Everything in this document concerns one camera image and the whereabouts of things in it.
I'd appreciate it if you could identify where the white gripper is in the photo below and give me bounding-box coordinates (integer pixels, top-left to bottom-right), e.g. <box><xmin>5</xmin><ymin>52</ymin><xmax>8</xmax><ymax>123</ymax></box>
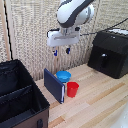
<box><xmin>46</xmin><ymin>29</ymin><xmax>81</xmax><ymax>57</ymax></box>

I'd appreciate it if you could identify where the dark blue book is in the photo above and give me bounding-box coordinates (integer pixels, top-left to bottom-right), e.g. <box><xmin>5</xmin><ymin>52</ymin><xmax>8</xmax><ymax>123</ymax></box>
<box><xmin>43</xmin><ymin>68</ymin><xmax>66</xmax><ymax>105</ymax></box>

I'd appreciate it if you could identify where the blue bowl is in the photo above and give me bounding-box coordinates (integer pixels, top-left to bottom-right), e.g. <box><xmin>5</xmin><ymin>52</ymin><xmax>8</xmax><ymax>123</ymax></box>
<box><xmin>55</xmin><ymin>70</ymin><xmax>72</xmax><ymax>84</ymax></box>

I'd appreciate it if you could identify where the red cup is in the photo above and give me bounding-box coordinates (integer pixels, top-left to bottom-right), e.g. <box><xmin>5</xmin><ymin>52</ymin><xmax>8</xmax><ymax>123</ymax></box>
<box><xmin>66</xmin><ymin>81</ymin><xmax>80</xmax><ymax>99</ymax></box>

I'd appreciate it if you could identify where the black appliance box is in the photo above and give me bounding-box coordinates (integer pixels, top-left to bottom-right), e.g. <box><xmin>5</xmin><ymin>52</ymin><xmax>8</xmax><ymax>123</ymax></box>
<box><xmin>87</xmin><ymin>28</ymin><xmax>128</xmax><ymax>80</ymax></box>

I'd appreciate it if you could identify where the black fabric storage box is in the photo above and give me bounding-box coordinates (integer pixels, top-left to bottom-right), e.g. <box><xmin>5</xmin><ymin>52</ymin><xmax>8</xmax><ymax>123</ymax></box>
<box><xmin>0</xmin><ymin>59</ymin><xmax>51</xmax><ymax>128</ymax></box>

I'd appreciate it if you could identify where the black cable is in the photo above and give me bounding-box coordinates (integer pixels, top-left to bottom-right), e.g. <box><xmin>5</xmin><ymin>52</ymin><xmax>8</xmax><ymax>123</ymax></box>
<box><xmin>79</xmin><ymin>16</ymin><xmax>128</xmax><ymax>36</ymax></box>

